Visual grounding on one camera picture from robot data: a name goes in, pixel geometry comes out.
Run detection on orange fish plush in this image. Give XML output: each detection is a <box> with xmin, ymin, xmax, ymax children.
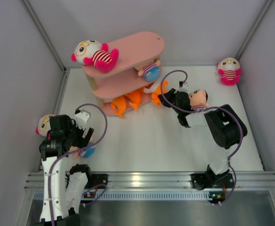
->
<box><xmin>141</xmin><ymin>81</ymin><xmax>169</xmax><ymax>106</ymax></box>
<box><xmin>110</xmin><ymin>95</ymin><xmax>128</xmax><ymax>118</ymax></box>
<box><xmin>125</xmin><ymin>89</ymin><xmax>142</xmax><ymax>111</ymax></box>

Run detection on boy plush blue pants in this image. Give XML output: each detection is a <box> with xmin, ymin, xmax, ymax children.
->
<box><xmin>134</xmin><ymin>60</ymin><xmax>161</xmax><ymax>81</ymax></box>
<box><xmin>74</xmin><ymin>142</ymin><xmax>96</xmax><ymax>158</ymax></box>
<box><xmin>189</xmin><ymin>89</ymin><xmax>209</xmax><ymax>112</ymax></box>

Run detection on white pink plush with glasses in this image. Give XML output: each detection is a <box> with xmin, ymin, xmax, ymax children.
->
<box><xmin>35</xmin><ymin>114</ymin><xmax>56</xmax><ymax>137</ymax></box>
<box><xmin>217</xmin><ymin>57</ymin><xmax>243</xmax><ymax>86</ymax></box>
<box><xmin>71</xmin><ymin>40</ymin><xmax>119</xmax><ymax>73</ymax></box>

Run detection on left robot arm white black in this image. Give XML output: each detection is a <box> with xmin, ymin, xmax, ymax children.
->
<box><xmin>36</xmin><ymin>111</ymin><xmax>94</xmax><ymax>226</ymax></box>

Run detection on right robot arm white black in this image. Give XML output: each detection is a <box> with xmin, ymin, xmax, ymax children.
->
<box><xmin>158</xmin><ymin>89</ymin><xmax>247</xmax><ymax>190</ymax></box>

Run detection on pink three-tier wooden shelf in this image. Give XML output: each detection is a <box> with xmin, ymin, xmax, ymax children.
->
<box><xmin>81</xmin><ymin>32</ymin><xmax>165</xmax><ymax>116</ymax></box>

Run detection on left controller board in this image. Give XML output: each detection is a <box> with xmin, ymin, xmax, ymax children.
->
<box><xmin>85</xmin><ymin>191</ymin><xmax>97</xmax><ymax>199</ymax></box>

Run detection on controller board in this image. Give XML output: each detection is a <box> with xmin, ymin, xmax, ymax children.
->
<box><xmin>85</xmin><ymin>191</ymin><xmax>97</xmax><ymax>199</ymax></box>
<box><xmin>209</xmin><ymin>192</ymin><xmax>226</xmax><ymax>205</ymax></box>

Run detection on right controller board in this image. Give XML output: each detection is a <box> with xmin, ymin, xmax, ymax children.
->
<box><xmin>209</xmin><ymin>192</ymin><xmax>226</xmax><ymax>205</ymax></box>

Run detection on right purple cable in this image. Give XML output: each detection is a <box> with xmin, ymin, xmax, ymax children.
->
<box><xmin>160</xmin><ymin>70</ymin><xmax>244</xmax><ymax>205</ymax></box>

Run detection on purple cable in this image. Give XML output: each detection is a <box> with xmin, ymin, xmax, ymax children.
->
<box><xmin>160</xmin><ymin>70</ymin><xmax>244</xmax><ymax>205</ymax></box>
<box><xmin>48</xmin><ymin>103</ymin><xmax>109</xmax><ymax>226</ymax></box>

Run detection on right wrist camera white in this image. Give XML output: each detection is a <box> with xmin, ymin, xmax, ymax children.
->
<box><xmin>178</xmin><ymin>81</ymin><xmax>188</xmax><ymax>92</ymax></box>

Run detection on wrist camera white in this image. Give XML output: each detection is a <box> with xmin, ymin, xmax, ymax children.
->
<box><xmin>178</xmin><ymin>81</ymin><xmax>188</xmax><ymax>92</ymax></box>
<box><xmin>73</xmin><ymin>110</ymin><xmax>91</xmax><ymax>130</ymax></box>

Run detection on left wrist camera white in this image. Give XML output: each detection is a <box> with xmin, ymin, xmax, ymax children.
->
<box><xmin>73</xmin><ymin>110</ymin><xmax>91</xmax><ymax>130</ymax></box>

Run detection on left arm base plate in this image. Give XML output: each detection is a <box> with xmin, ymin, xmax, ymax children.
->
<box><xmin>85</xmin><ymin>173</ymin><xmax>108</xmax><ymax>189</ymax></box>

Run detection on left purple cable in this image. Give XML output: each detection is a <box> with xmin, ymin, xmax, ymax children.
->
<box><xmin>48</xmin><ymin>103</ymin><xmax>109</xmax><ymax>226</ymax></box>

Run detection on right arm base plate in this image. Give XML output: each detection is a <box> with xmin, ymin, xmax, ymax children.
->
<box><xmin>191</xmin><ymin>173</ymin><xmax>234</xmax><ymax>190</ymax></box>

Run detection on aluminium rail front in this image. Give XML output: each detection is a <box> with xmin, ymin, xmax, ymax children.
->
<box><xmin>24</xmin><ymin>171</ymin><xmax>275</xmax><ymax>189</ymax></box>

